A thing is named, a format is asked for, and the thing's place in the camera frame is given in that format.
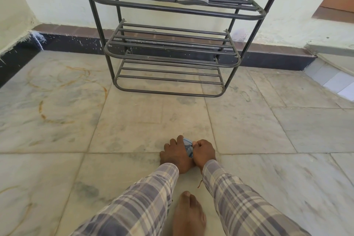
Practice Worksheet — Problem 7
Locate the person's left hand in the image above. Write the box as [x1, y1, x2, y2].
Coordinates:
[159, 135, 194, 174]

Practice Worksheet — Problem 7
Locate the red wrist thread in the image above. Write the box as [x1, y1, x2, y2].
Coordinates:
[197, 167, 207, 189]

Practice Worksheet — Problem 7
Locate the black metal shoe rack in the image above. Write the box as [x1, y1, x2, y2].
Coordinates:
[79, 0, 293, 98]

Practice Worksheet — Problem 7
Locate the person's right forearm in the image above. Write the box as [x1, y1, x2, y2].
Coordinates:
[202, 159, 312, 236]

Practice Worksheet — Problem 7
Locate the person's left forearm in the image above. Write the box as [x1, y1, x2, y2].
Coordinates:
[70, 162, 180, 236]

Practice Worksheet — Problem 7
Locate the person's bare foot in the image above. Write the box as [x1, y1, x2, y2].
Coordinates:
[173, 191, 207, 236]

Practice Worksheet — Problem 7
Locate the blue patterned cloth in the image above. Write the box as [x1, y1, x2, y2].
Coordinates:
[183, 138, 194, 158]

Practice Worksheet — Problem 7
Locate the person's right hand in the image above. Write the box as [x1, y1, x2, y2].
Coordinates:
[192, 139, 217, 168]

